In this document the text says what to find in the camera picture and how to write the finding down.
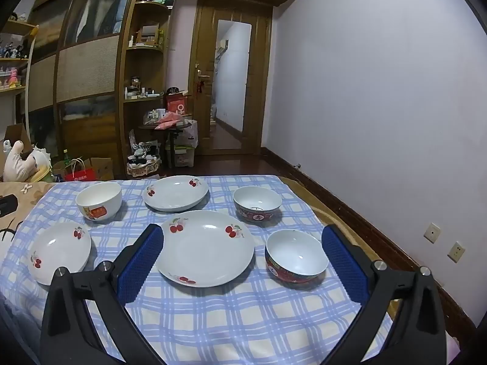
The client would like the clear storage box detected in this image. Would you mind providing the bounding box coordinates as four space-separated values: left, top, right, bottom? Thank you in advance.
165 120 199 168

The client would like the pink packet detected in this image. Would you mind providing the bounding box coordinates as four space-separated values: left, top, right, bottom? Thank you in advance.
154 116 183 130

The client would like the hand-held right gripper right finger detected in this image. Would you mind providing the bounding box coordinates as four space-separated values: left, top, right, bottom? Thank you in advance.
321 224 447 365

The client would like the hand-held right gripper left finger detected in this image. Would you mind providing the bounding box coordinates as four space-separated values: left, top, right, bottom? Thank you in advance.
40 224 165 365

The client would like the wooden corner shelf unit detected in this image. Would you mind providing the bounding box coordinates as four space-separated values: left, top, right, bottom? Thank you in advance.
120 0 172 176

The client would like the white plush toy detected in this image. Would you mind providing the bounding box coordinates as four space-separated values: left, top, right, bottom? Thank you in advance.
2 139 52 182

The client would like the black device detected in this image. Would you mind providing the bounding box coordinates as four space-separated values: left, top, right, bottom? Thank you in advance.
0 195 19 219

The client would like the wooden door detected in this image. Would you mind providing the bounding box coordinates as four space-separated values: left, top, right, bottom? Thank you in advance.
192 0 272 156

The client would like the red paper bag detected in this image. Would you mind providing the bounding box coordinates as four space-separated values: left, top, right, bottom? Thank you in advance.
64 158 96 182

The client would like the cardboard box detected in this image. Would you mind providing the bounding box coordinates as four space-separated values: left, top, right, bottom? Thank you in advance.
4 123 35 153
86 157 115 181

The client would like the small black table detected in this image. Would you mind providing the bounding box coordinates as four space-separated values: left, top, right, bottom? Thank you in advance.
139 122 193 170

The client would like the red box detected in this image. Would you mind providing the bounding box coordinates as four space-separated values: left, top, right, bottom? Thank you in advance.
164 94 190 116

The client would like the medium cherry plate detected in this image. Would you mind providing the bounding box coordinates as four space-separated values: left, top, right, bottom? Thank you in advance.
142 175 209 213

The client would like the wooden figurine shelf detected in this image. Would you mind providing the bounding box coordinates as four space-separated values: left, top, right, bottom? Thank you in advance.
0 11 39 96

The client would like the wall socket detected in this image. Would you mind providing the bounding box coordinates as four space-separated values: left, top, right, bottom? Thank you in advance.
447 241 466 264
424 222 442 244

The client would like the red bowl with inner seal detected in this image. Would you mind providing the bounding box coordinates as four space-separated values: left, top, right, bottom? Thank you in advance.
233 186 283 228

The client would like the blue plaid cloth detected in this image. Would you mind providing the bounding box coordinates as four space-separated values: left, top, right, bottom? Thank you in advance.
0 175 396 365

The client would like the large cherry plate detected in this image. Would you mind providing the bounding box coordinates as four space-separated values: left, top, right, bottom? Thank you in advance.
155 210 255 288

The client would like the wooden wardrobe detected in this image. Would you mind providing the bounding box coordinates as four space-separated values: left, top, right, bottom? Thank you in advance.
23 0 145 183

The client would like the red bowl with plain inside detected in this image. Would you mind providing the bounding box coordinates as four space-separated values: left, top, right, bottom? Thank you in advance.
265 230 329 284

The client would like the wicker basket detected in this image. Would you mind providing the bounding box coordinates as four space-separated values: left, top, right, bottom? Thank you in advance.
127 141 162 178

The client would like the small cherry plate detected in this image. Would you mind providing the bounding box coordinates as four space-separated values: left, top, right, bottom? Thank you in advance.
27 221 92 287

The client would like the white bowl with orange label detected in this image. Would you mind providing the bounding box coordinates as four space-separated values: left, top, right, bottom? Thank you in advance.
75 182 123 223

